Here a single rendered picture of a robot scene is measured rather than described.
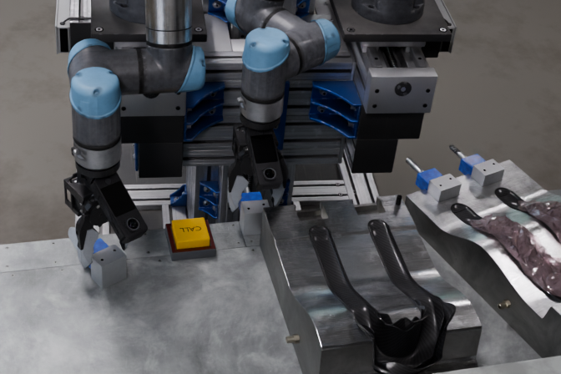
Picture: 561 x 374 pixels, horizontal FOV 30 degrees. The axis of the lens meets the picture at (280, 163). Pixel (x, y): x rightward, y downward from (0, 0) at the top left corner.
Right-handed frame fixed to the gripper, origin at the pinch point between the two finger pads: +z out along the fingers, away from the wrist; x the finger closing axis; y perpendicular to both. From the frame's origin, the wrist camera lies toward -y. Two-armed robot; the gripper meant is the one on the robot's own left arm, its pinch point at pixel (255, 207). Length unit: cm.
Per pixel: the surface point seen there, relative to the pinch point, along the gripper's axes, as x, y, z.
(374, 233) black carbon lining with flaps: -18.4, -13.7, -3.7
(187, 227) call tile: 13.0, -2.8, 0.9
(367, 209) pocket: -19.9, -5.4, -2.0
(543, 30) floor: -166, 190, 85
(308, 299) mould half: -2.3, -29.2, -5.2
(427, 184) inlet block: -33.5, 0.4, -1.8
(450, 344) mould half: -21.7, -42.3, -5.7
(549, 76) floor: -154, 157, 85
